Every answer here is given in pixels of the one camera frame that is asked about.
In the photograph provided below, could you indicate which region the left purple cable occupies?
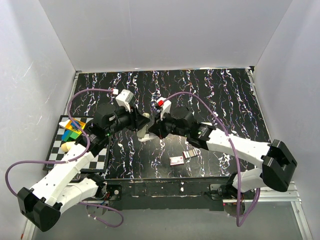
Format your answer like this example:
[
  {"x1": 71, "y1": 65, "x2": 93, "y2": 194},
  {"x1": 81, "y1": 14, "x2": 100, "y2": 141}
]
[{"x1": 5, "y1": 87, "x2": 121, "y2": 198}]

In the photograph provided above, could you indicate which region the purple cable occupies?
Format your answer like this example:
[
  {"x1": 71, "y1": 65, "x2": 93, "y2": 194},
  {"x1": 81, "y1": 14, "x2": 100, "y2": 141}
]
[
  {"x1": 157, "y1": 91, "x2": 261, "y2": 228},
  {"x1": 5, "y1": 87, "x2": 121, "y2": 198}
]

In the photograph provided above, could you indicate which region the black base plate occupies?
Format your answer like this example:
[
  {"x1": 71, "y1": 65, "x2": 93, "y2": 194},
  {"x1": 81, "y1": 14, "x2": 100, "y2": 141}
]
[{"x1": 106, "y1": 177, "x2": 237, "y2": 211}]

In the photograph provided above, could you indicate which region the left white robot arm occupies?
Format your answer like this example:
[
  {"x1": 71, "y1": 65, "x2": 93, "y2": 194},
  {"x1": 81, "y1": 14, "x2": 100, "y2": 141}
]
[{"x1": 17, "y1": 103, "x2": 150, "y2": 232}]

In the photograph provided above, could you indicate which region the beige stapler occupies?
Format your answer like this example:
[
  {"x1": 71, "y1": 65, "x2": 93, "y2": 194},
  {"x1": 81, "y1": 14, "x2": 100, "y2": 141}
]
[{"x1": 136, "y1": 123, "x2": 157, "y2": 142}]

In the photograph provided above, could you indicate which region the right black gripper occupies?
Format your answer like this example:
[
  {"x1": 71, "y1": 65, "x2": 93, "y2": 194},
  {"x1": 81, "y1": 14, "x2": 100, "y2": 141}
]
[{"x1": 148, "y1": 110, "x2": 188, "y2": 140}]

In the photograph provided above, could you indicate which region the checkered board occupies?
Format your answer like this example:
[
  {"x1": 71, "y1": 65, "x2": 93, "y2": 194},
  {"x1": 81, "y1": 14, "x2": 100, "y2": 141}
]
[{"x1": 46, "y1": 124, "x2": 110, "y2": 173}]

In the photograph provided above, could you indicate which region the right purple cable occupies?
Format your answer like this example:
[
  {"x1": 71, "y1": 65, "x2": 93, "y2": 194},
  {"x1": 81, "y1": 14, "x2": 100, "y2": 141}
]
[{"x1": 157, "y1": 91, "x2": 261, "y2": 228}]

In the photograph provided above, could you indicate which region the open staple box tray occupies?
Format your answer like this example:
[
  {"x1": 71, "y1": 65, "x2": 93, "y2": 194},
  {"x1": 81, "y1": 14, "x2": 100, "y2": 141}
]
[{"x1": 182, "y1": 149, "x2": 198, "y2": 159}]

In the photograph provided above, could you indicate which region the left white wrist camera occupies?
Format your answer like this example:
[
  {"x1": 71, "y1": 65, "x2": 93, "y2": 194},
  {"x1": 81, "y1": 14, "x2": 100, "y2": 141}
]
[{"x1": 115, "y1": 89, "x2": 134, "y2": 112}]

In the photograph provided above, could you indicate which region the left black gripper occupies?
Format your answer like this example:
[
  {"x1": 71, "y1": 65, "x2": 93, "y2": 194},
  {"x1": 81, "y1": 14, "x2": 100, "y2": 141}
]
[{"x1": 105, "y1": 102, "x2": 150, "y2": 136}]

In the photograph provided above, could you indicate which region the beige wooden peg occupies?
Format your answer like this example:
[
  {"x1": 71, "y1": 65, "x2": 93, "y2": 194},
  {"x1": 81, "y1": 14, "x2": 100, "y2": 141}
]
[{"x1": 61, "y1": 141, "x2": 75, "y2": 153}]

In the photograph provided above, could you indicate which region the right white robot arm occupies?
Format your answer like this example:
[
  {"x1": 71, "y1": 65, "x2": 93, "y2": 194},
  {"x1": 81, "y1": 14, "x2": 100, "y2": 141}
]
[{"x1": 145, "y1": 107, "x2": 298, "y2": 199}]

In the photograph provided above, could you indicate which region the colourful toy block stack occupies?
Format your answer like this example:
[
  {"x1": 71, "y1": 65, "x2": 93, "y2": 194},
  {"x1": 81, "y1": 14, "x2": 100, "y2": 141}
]
[{"x1": 59, "y1": 118, "x2": 86, "y2": 142}]

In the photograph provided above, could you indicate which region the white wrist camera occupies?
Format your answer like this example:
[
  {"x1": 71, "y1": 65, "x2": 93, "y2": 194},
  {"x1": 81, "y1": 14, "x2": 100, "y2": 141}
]
[
  {"x1": 115, "y1": 89, "x2": 134, "y2": 112},
  {"x1": 156, "y1": 97, "x2": 172, "y2": 121}
]

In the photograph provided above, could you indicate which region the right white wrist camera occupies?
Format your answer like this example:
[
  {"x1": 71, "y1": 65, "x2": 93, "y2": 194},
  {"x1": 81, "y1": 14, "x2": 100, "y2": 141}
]
[{"x1": 156, "y1": 97, "x2": 172, "y2": 121}]

